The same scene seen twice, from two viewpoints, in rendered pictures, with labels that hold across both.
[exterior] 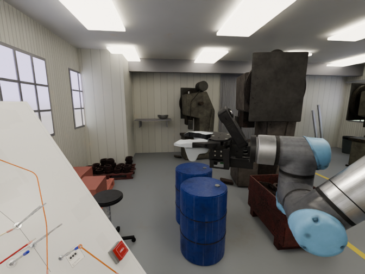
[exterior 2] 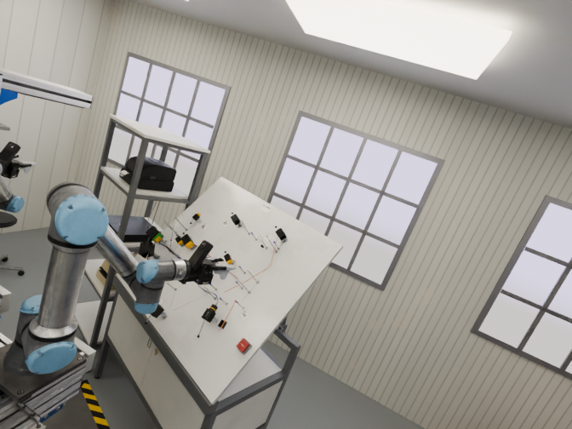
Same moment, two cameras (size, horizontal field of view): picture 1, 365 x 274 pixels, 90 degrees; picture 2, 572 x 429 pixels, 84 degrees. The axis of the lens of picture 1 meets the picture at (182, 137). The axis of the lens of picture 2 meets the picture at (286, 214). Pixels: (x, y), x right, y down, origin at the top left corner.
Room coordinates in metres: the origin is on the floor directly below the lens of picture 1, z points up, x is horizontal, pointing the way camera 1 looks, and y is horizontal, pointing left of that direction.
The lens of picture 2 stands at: (1.12, -1.08, 2.12)
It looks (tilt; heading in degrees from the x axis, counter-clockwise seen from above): 12 degrees down; 112
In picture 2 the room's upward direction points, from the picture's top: 21 degrees clockwise
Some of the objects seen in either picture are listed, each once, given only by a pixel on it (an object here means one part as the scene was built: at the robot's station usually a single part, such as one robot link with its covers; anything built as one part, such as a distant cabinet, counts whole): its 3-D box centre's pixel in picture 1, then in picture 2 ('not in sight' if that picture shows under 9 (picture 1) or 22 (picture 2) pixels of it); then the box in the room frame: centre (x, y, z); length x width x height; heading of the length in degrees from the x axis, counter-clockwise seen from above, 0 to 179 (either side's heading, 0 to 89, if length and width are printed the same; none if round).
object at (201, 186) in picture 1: (197, 204); not in sight; (2.18, -0.20, 0.40); 1.08 x 0.66 x 0.80; 174
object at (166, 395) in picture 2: not in sight; (170, 397); (0.35, 0.20, 0.60); 0.55 x 0.03 x 0.39; 164
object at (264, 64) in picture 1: (256, 120); not in sight; (3.69, -1.50, 1.33); 1.39 x 1.24 x 2.66; 95
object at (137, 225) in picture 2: not in sight; (130, 228); (-0.72, 0.64, 1.09); 0.35 x 0.33 x 0.07; 164
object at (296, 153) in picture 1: (299, 153); (156, 271); (0.43, -0.28, 1.56); 0.11 x 0.08 x 0.09; 71
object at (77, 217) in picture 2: not in sight; (63, 283); (0.35, -0.53, 1.54); 0.15 x 0.12 x 0.55; 161
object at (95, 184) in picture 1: (83, 188); not in sight; (2.99, 1.73, 0.22); 1.18 x 0.81 x 0.44; 7
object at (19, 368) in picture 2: not in sight; (35, 346); (0.22, -0.49, 1.21); 0.15 x 0.15 x 0.10
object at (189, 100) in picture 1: (193, 120); not in sight; (5.61, -0.33, 1.16); 1.21 x 1.04 x 2.31; 97
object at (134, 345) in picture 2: not in sight; (130, 334); (-0.18, 0.36, 0.60); 0.55 x 0.02 x 0.39; 164
